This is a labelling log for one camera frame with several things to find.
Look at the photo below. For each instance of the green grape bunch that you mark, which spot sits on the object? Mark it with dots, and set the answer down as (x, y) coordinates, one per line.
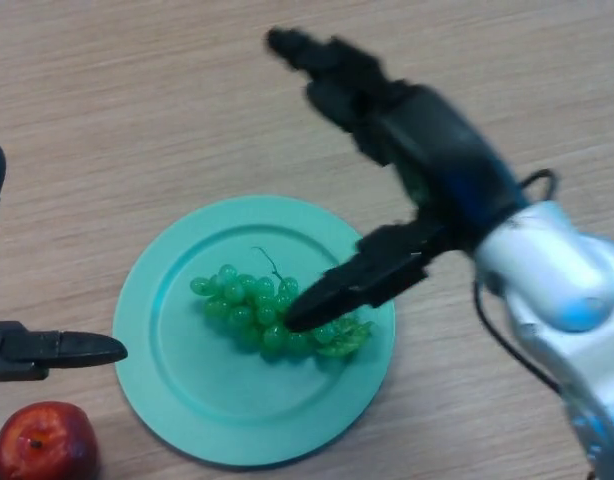
(242, 305)

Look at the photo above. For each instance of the red apple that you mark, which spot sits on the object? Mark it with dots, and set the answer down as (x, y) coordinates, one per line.
(42, 445)

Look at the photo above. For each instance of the green round plate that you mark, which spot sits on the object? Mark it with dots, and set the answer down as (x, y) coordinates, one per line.
(212, 390)

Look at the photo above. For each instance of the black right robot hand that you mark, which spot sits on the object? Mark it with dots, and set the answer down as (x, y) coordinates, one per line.
(447, 155)

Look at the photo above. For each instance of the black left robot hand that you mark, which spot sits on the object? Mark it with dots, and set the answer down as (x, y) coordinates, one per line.
(32, 350)

